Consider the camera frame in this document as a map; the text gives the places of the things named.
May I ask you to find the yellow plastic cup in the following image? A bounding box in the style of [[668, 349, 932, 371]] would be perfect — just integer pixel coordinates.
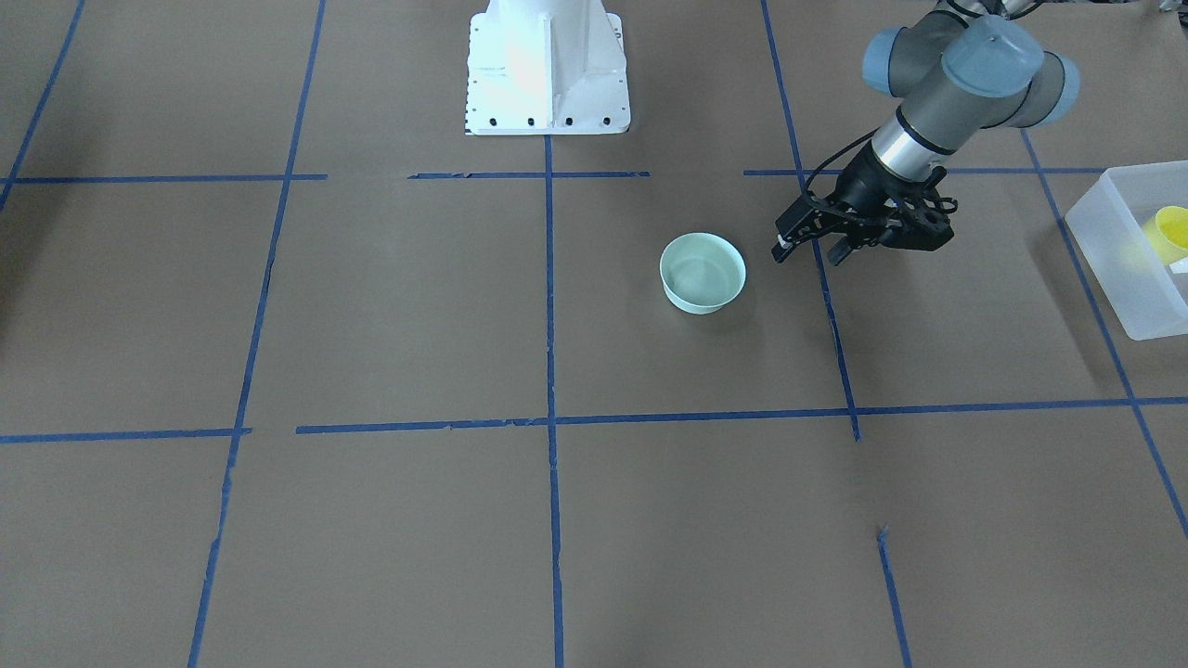
[[1140, 206, 1187, 266]]

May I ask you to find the light green bowl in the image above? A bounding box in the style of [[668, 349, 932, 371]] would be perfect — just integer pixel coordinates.
[[659, 232, 748, 315]]

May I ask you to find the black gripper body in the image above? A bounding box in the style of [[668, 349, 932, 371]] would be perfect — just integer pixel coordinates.
[[829, 139, 929, 223]]

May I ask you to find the translucent white plastic bin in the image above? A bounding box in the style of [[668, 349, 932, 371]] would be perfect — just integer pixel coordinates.
[[1064, 160, 1187, 340]]

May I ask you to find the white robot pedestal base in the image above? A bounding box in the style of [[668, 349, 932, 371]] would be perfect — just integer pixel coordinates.
[[465, 1, 632, 136]]

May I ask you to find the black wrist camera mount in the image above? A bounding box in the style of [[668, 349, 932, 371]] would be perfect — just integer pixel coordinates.
[[879, 166, 960, 252]]

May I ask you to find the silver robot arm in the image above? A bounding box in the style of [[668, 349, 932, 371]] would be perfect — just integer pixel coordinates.
[[771, 1, 1081, 265]]

